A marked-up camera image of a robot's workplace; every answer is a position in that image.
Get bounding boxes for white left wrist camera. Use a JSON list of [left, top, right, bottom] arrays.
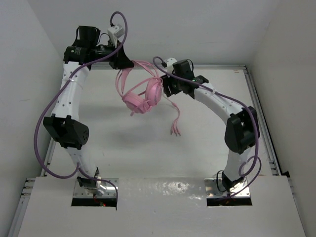
[[107, 24, 125, 47]]

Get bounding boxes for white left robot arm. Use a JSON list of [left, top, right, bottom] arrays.
[[43, 25, 134, 191]]

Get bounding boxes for metal base plate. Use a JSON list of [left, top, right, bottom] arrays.
[[204, 177, 251, 198], [73, 180, 117, 198]]

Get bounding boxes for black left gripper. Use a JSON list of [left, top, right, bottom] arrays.
[[90, 39, 133, 70]]

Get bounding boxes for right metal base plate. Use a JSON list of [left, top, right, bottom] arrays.
[[204, 177, 251, 198]]

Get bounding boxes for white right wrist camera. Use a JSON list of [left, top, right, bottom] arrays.
[[163, 58, 178, 74]]

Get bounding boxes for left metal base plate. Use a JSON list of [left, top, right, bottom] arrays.
[[73, 180, 117, 198]]

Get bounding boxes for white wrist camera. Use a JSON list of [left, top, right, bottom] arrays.
[[163, 58, 178, 74], [107, 24, 125, 47]]

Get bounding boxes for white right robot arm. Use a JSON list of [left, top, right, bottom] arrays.
[[161, 58, 260, 192]]

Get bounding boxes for aluminium table frame rail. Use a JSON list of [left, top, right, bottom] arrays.
[[7, 64, 289, 237]]

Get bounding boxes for pink headphones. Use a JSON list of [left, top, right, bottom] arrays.
[[115, 59, 164, 117]]

